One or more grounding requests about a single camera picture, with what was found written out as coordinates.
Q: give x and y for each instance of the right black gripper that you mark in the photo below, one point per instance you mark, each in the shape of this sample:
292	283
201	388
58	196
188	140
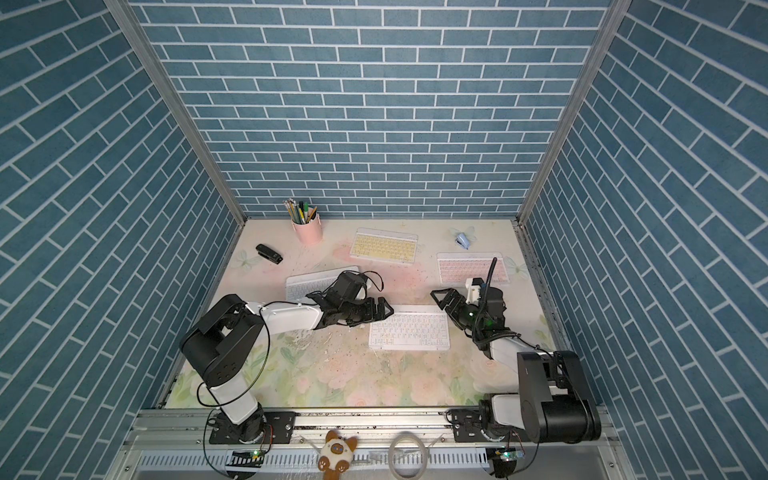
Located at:
448	304

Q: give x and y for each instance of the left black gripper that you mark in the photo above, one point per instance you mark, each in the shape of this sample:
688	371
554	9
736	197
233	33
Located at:
370	315

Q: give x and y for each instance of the pink keyboard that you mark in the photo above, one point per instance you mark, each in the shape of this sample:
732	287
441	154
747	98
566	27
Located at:
456	268

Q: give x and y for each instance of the white keyboard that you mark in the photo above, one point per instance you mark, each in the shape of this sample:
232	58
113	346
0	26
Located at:
299	286
411	328

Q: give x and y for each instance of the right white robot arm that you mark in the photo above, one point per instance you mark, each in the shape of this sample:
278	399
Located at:
552	402

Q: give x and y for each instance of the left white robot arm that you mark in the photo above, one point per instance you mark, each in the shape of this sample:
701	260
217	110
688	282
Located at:
218	345

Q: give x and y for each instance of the small blue stapler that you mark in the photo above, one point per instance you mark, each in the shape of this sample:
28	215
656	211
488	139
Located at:
463	241

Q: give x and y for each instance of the yellow keyboard at back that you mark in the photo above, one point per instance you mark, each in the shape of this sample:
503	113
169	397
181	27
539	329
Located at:
385	246

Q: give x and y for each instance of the pink pencil cup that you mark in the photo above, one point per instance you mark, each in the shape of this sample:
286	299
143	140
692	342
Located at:
309	233

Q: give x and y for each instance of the pencils in cup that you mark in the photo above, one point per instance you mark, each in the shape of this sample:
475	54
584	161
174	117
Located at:
301	212

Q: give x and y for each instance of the plush toy cat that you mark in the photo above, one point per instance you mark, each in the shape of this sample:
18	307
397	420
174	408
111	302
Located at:
336	455

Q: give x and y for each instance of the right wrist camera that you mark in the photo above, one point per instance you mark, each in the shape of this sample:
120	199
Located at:
476	291

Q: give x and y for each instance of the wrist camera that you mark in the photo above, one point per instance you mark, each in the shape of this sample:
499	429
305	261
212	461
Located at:
476	291
350	285

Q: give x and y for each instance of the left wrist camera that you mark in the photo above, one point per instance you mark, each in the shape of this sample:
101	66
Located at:
350	285

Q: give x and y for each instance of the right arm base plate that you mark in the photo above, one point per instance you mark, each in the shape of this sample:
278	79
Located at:
471	425

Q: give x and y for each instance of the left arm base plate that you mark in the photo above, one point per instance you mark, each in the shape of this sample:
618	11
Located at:
271	427

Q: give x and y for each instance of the aluminium front rail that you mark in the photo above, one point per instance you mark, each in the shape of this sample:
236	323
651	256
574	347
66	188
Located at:
392	442

